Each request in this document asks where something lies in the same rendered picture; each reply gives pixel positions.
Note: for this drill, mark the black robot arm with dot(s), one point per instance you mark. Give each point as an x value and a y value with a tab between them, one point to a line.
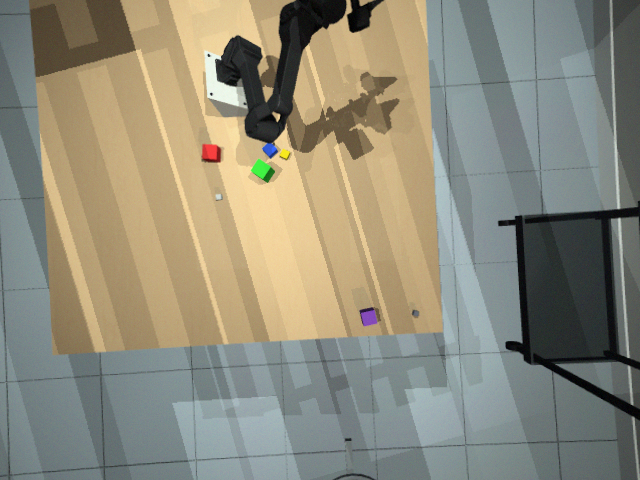
299	20

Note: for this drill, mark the red block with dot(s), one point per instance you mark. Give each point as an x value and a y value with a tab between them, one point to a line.
211	153

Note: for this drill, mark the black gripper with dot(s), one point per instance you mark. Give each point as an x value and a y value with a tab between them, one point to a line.
359	18

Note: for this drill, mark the small blue block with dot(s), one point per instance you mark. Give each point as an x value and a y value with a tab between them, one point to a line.
270	150

